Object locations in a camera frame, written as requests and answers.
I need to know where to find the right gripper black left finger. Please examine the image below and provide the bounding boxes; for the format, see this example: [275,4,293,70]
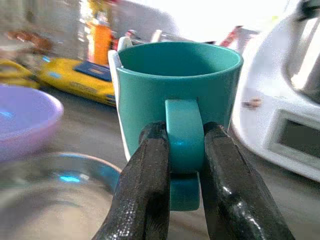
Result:
[91,121,172,240]

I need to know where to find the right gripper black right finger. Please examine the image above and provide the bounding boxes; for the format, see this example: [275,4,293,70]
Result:
[199,121,297,240]

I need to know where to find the teal mug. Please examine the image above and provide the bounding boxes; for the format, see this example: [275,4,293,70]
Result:
[116,41,245,212]

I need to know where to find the wide stainless steel bowl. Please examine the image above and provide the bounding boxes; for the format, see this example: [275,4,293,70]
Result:
[0,152,123,240]

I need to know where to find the white kitchen cooking machine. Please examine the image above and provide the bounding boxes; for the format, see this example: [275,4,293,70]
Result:
[231,0,320,182]

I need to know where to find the white mug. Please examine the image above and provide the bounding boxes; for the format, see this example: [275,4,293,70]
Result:
[107,36,133,163]

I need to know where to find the yellow kitchen wipes pack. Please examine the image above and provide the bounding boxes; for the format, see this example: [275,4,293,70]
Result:
[37,57,118,108]

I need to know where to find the large purple plastic bowl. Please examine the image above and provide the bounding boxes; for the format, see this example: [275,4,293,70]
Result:
[0,84,65,162]

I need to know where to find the orange bottle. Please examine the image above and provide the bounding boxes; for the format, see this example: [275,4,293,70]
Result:
[89,22,113,66]

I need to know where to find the yellow handled scissors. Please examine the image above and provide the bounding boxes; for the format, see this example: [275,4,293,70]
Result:
[0,58,41,90]

